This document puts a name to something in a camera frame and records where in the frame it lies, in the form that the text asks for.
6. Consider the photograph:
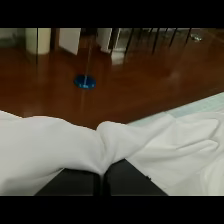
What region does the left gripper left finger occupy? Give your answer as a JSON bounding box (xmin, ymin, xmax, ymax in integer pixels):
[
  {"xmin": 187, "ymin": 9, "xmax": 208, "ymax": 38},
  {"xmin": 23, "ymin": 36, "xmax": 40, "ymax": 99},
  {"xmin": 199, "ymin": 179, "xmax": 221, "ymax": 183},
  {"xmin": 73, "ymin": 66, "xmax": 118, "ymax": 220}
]
[{"xmin": 34, "ymin": 167, "xmax": 101, "ymax": 197}]

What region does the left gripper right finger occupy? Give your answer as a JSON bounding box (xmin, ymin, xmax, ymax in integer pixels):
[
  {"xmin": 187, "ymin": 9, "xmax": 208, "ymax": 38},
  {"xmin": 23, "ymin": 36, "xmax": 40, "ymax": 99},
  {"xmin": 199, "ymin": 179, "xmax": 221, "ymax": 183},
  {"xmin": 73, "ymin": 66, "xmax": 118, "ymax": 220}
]
[{"xmin": 102, "ymin": 158, "xmax": 168, "ymax": 197}]

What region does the white shirt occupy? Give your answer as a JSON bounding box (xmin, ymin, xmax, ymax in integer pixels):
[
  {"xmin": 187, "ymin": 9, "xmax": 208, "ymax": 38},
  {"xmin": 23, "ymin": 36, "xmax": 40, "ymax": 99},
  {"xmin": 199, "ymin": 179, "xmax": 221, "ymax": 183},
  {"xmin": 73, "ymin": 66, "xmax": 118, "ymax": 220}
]
[{"xmin": 0, "ymin": 109, "xmax": 224, "ymax": 197}]

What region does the blue round disc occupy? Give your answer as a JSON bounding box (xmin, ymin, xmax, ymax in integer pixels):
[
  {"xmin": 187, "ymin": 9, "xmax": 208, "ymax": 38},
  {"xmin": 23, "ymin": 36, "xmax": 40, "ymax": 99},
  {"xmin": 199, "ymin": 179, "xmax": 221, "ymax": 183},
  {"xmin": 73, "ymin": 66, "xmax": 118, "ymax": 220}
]
[{"xmin": 73, "ymin": 74, "xmax": 98, "ymax": 90}]

